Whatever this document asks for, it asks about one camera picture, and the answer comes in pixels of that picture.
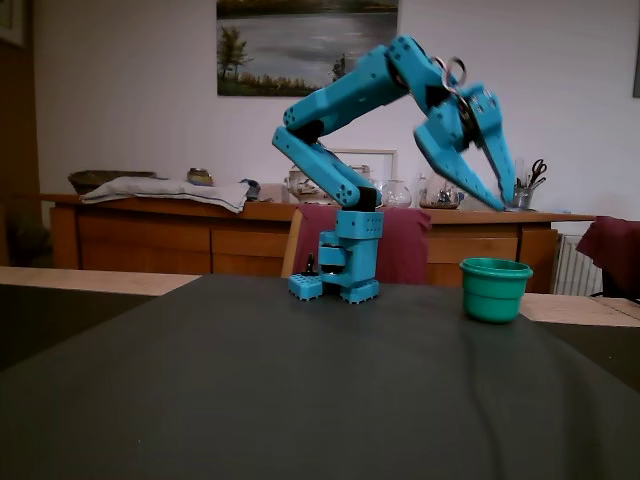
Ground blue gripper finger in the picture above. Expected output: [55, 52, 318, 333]
[413, 117, 507, 212]
[473, 123, 518, 205]

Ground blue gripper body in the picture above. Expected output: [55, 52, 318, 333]
[425, 84, 502, 152]

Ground glass ship bottle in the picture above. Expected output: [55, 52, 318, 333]
[417, 170, 465, 211]

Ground glass pen holder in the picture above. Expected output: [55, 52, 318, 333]
[512, 159, 536, 211]

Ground round glass vase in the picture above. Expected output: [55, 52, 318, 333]
[381, 178, 413, 209]

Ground dark red upholstered chair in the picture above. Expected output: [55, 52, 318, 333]
[281, 204, 432, 287]

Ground white radiator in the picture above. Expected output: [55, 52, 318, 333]
[553, 232, 607, 297]

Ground green plastic cup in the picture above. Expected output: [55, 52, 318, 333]
[459, 256, 535, 324]

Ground white painted soup tureen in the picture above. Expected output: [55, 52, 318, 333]
[283, 164, 334, 205]

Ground lake landscape painting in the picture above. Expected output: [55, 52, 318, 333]
[216, 0, 400, 98]

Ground dark placemat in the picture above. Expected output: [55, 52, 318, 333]
[542, 322, 640, 396]
[0, 283, 154, 372]

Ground small ceramic jar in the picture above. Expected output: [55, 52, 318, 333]
[186, 166, 215, 188]

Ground folded light grey cloth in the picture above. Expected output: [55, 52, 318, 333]
[79, 175, 251, 215]

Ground grey table mat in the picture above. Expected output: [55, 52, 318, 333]
[0, 273, 640, 480]

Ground wooden sideboard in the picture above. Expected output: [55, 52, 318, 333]
[40, 192, 597, 295]

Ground dark shallow bowl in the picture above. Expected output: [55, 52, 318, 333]
[67, 169, 158, 196]

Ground black handled scissors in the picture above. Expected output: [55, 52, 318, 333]
[527, 158, 549, 190]

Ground red white black wrist wires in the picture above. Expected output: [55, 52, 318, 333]
[433, 54, 469, 97]

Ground white picture frame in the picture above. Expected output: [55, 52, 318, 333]
[327, 147, 400, 182]

